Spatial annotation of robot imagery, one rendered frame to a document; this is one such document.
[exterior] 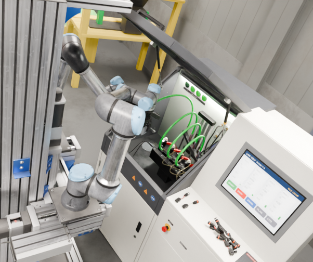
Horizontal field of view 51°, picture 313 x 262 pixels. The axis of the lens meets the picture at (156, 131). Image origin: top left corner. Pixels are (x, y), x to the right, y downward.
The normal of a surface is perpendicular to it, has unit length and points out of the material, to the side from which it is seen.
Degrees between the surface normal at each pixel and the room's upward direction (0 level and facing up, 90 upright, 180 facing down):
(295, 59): 90
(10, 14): 90
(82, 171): 7
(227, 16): 90
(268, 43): 90
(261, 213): 76
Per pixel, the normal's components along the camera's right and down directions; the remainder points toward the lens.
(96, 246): 0.28, -0.77
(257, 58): -0.83, 0.11
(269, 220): -0.65, 0.02
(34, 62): 0.49, 0.62
